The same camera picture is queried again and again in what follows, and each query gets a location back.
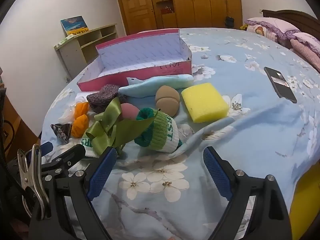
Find blue yellow painting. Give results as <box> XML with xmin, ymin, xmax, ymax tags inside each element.
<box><xmin>60</xmin><ymin>15</ymin><xmax>89</xmax><ymax>36</ymax></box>

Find wooden side cabinet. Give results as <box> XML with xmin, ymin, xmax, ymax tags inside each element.
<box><xmin>0</xmin><ymin>66</ymin><xmax>22</xmax><ymax>160</ymax></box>

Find pink cardboard box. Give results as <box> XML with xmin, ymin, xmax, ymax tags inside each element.
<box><xmin>77</xmin><ymin>29</ymin><xmax>192</xmax><ymax>92</ymax></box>

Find yellow plastic item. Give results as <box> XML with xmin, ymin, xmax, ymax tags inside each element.
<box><xmin>291</xmin><ymin>169</ymin><xmax>320</xmax><ymax>240</ymax></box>

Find yellow sponge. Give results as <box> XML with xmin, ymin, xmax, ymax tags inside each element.
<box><xmin>181</xmin><ymin>83</ymin><xmax>230</xmax><ymax>124</ymax></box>

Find dark wooden headboard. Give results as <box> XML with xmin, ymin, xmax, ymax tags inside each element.
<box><xmin>261</xmin><ymin>9</ymin><xmax>320</xmax><ymax>34</ymax></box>

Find pink ruffled pillow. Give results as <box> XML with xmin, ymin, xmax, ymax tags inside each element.
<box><xmin>246</xmin><ymin>17</ymin><xmax>302</xmax><ymax>41</ymax></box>

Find green white sock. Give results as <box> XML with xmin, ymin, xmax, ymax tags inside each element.
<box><xmin>80</xmin><ymin>136</ymin><xmax>101</xmax><ymax>158</ymax></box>
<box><xmin>134</xmin><ymin>107</ymin><xmax>183</xmax><ymax>154</ymax></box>

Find wooden door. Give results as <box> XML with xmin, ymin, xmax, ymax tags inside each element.
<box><xmin>115</xmin><ymin>0</ymin><xmax>157</xmax><ymax>36</ymax></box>

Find beige bookshelf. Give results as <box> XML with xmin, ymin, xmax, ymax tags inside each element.
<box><xmin>54</xmin><ymin>24</ymin><xmax>118</xmax><ymax>80</ymax></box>

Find beige makeup sponge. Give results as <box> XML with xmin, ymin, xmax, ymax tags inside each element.
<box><xmin>155</xmin><ymin>85</ymin><xmax>180</xmax><ymax>117</ymax></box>

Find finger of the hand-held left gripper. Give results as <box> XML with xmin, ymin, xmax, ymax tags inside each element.
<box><xmin>41</xmin><ymin>144</ymin><xmax>87</xmax><ymax>180</ymax></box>
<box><xmin>39</xmin><ymin>142</ymin><xmax>53</xmax><ymax>159</ymax></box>

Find wooden wardrobe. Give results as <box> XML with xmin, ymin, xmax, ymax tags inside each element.
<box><xmin>147</xmin><ymin>0</ymin><xmax>243</xmax><ymax>29</ymax></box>

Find green satin ribbon bow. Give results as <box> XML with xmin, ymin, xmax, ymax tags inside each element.
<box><xmin>85</xmin><ymin>97</ymin><xmax>161</xmax><ymax>156</ymax></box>

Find patterned triangular pouch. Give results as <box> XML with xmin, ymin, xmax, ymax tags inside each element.
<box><xmin>51</xmin><ymin>123</ymin><xmax>73</xmax><ymax>144</ymax></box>

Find black smartphone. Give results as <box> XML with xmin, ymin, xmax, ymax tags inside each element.
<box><xmin>264</xmin><ymin>66</ymin><xmax>298</xmax><ymax>104</ymax></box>

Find orange mesh scrubber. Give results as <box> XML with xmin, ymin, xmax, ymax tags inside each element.
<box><xmin>71</xmin><ymin>102</ymin><xmax>90</xmax><ymax>138</ymax></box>

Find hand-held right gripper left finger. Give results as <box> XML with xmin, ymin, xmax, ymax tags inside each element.
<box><xmin>29</xmin><ymin>147</ymin><xmax>118</xmax><ymax>240</ymax></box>

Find pink makeup sponge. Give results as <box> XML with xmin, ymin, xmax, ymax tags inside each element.
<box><xmin>120</xmin><ymin>103</ymin><xmax>140</xmax><ymax>122</ymax></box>

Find purple knitted sock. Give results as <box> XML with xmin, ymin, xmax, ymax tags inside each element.
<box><xmin>86</xmin><ymin>84</ymin><xmax>128</xmax><ymax>113</ymax></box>

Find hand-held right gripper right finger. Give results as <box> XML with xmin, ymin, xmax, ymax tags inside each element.
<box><xmin>203</xmin><ymin>146</ymin><xmax>292</xmax><ymax>240</ymax></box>

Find clear plastic wrap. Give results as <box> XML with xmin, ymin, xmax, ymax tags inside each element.
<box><xmin>58</xmin><ymin>102</ymin><xmax>83</xmax><ymax>123</ymax></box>

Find green white packet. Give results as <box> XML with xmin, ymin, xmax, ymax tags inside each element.
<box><xmin>56</xmin><ymin>35</ymin><xmax>75</xmax><ymax>47</ymax></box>

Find light blue face mask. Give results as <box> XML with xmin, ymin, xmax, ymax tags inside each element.
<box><xmin>118</xmin><ymin>74</ymin><xmax>194</xmax><ymax>98</ymax></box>

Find pink quilted pillow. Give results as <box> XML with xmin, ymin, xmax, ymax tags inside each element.
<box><xmin>289</xmin><ymin>32</ymin><xmax>320</xmax><ymax>73</ymax></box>

